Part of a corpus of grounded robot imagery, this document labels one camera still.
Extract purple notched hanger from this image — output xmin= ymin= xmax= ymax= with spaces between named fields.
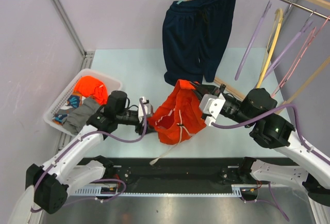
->
xmin=234 ymin=0 xmax=272 ymax=81

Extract white cable duct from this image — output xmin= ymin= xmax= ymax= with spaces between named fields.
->
xmin=72 ymin=185 xmax=256 ymax=198

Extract wooden clothes rack frame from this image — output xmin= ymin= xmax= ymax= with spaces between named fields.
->
xmin=183 ymin=0 xmax=329 ymax=105

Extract navy blue shorts hanging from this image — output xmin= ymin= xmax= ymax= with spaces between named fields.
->
xmin=162 ymin=0 xmax=236 ymax=85

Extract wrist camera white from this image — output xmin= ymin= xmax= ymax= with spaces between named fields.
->
xmin=199 ymin=93 xmax=226 ymax=126
xmin=138 ymin=97 xmax=154 ymax=125

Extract grey garment in basket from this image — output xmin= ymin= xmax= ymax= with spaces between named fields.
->
xmin=62 ymin=97 xmax=100 ymax=135

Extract white laundry basket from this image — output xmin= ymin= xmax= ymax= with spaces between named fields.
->
xmin=43 ymin=69 xmax=123 ymax=137

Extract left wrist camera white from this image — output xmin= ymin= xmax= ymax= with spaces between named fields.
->
xmin=138 ymin=97 xmax=154 ymax=125

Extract aluminium frame post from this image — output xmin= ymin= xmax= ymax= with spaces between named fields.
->
xmin=51 ymin=0 xmax=87 ymax=58

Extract blue patterned garment in basket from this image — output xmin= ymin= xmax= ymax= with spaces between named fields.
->
xmin=53 ymin=91 xmax=85 ymax=125

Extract orange shorts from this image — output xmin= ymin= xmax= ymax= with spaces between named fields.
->
xmin=148 ymin=79 xmax=206 ymax=165

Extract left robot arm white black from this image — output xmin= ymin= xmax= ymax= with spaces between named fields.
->
xmin=25 ymin=90 xmax=153 ymax=214

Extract pink hanger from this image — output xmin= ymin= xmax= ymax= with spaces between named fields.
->
xmin=271 ymin=15 xmax=329 ymax=98

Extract yellow hanger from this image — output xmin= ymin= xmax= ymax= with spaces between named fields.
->
xmin=255 ymin=8 xmax=284 ymax=88

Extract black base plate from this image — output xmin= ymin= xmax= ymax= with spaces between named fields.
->
xmin=77 ymin=156 xmax=261 ymax=201

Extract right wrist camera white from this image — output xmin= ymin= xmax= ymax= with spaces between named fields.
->
xmin=199 ymin=93 xmax=226 ymax=126

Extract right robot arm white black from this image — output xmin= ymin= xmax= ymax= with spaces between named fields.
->
xmin=191 ymin=83 xmax=329 ymax=206

